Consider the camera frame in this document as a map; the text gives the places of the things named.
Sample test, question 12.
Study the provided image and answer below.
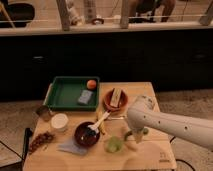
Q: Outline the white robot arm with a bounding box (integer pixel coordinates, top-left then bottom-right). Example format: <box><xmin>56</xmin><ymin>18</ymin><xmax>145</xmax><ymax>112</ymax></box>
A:
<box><xmin>126</xmin><ymin>95</ymin><xmax>213</xmax><ymax>151</ymax></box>

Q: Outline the green plastic cup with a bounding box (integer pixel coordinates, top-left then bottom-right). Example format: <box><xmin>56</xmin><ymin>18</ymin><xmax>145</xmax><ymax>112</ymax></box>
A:
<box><xmin>105</xmin><ymin>136</ymin><xmax>123</xmax><ymax>153</ymax></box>

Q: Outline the white paper cup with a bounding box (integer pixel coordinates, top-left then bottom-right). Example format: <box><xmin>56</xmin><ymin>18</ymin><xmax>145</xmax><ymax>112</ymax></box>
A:
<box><xmin>51</xmin><ymin>113</ymin><xmax>69</xmax><ymax>132</ymax></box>

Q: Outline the metal spoon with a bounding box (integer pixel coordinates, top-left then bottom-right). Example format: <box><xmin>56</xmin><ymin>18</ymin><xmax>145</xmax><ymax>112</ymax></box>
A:
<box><xmin>105</xmin><ymin>116</ymin><xmax>125</xmax><ymax>120</ymax></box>

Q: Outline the yellow banana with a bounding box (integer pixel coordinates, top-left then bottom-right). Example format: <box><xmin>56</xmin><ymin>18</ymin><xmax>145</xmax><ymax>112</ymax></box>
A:
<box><xmin>96</xmin><ymin>110</ymin><xmax>106</xmax><ymax>135</ymax></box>

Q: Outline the wooden block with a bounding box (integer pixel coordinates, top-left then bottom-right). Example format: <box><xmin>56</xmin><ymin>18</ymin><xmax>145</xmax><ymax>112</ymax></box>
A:
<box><xmin>110</xmin><ymin>88</ymin><xmax>122</xmax><ymax>107</ymax></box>

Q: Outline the white plastic spoon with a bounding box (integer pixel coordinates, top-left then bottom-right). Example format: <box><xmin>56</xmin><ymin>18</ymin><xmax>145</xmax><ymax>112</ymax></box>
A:
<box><xmin>88</xmin><ymin>112</ymin><xmax>110</xmax><ymax>131</ymax></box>

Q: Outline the dark red bowl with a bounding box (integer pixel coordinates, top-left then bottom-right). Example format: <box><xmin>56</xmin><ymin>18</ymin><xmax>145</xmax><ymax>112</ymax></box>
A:
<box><xmin>74</xmin><ymin>122</ymin><xmax>100</xmax><ymax>148</ymax></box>

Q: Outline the orange fruit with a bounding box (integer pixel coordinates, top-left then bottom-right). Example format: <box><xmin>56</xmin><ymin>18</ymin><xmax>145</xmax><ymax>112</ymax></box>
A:
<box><xmin>87</xmin><ymin>80</ymin><xmax>97</xmax><ymax>90</ymax></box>

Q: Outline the grey cloth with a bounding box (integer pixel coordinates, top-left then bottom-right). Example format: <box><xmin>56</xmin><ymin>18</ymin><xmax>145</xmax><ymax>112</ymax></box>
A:
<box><xmin>58</xmin><ymin>137</ymin><xmax>88</xmax><ymax>155</ymax></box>

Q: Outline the green plastic tray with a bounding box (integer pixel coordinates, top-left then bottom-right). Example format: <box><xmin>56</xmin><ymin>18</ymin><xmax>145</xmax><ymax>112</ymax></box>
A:
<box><xmin>45</xmin><ymin>76</ymin><xmax>99</xmax><ymax>111</ymax></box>

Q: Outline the dried red chili bunch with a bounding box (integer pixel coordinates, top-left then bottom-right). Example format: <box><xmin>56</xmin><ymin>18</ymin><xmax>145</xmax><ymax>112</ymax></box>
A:
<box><xmin>28</xmin><ymin>132</ymin><xmax>54</xmax><ymax>153</ymax></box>

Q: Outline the black chair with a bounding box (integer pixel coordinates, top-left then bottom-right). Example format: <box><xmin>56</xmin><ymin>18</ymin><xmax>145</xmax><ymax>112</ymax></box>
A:
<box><xmin>0</xmin><ymin>3</ymin><xmax>35</xmax><ymax>28</ymax></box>

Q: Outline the black cable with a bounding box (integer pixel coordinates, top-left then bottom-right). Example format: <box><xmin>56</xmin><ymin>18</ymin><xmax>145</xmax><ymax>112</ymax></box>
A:
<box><xmin>169</xmin><ymin>135</ymin><xmax>213</xmax><ymax>171</ymax></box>

